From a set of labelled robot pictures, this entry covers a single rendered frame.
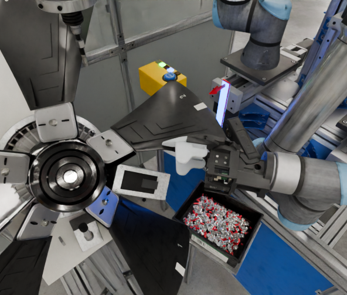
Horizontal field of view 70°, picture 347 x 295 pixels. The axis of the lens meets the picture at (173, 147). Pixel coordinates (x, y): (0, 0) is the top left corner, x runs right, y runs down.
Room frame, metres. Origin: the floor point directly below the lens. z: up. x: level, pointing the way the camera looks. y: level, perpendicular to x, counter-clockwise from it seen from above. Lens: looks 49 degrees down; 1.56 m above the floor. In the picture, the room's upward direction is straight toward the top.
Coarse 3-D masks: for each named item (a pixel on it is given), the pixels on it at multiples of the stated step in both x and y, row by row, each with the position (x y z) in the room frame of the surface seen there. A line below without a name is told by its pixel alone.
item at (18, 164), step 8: (0, 152) 0.25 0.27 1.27; (0, 160) 0.25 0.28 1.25; (8, 160) 0.25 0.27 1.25; (16, 160) 0.25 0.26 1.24; (24, 160) 0.26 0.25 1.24; (0, 168) 0.25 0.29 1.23; (8, 168) 0.25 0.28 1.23; (16, 168) 0.25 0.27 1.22; (24, 168) 0.25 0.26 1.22; (0, 176) 0.25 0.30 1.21; (8, 176) 0.25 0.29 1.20; (16, 176) 0.25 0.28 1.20; (24, 176) 0.25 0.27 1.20; (16, 184) 0.25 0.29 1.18
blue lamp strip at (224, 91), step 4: (228, 84) 0.55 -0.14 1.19; (224, 88) 0.55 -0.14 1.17; (220, 92) 0.56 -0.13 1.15; (224, 92) 0.55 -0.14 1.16; (220, 96) 0.56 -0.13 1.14; (224, 96) 0.55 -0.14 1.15; (220, 100) 0.56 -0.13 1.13; (224, 100) 0.55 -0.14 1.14; (220, 104) 0.56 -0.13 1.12; (224, 104) 0.55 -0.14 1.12; (220, 108) 0.55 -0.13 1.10; (220, 112) 0.55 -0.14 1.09; (216, 116) 0.56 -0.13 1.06; (220, 116) 0.55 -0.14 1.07; (220, 120) 0.55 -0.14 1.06; (220, 124) 0.55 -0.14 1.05
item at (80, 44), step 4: (76, 36) 0.33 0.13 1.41; (80, 36) 0.33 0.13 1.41; (76, 40) 0.33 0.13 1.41; (80, 40) 0.33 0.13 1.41; (80, 44) 0.33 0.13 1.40; (84, 44) 0.34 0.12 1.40; (80, 48) 0.33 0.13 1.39; (80, 52) 0.33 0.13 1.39; (84, 52) 0.33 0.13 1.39; (84, 56) 0.33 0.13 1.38; (84, 60) 0.33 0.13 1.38; (84, 64) 0.33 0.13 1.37; (88, 64) 0.33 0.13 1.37
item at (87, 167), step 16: (48, 144) 0.33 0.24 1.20; (64, 144) 0.27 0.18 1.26; (80, 144) 0.28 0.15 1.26; (32, 160) 0.29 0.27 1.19; (48, 160) 0.25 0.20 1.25; (64, 160) 0.25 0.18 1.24; (80, 160) 0.26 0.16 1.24; (96, 160) 0.26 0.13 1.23; (32, 176) 0.22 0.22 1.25; (48, 176) 0.22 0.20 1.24; (80, 176) 0.24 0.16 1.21; (96, 176) 0.25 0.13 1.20; (32, 192) 0.20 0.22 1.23; (48, 192) 0.21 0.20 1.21; (64, 192) 0.21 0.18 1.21; (80, 192) 0.22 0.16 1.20; (96, 192) 0.22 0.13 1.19; (48, 208) 0.19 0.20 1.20; (64, 208) 0.19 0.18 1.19; (80, 208) 0.20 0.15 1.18
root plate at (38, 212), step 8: (32, 208) 0.19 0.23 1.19; (40, 208) 0.20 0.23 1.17; (32, 216) 0.19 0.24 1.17; (40, 216) 0.20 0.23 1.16; (48, 216) 0.21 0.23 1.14; (56, 216) 0.22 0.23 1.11; (24, 224) 0.17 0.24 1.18; (32, 224) 0.18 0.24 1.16; (24, 232) 0.17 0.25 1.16; (32, 232) 0.17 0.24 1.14; (40, 232) 0.18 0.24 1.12; (48, 232) 0.19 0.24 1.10; (24, 240) 0.16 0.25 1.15
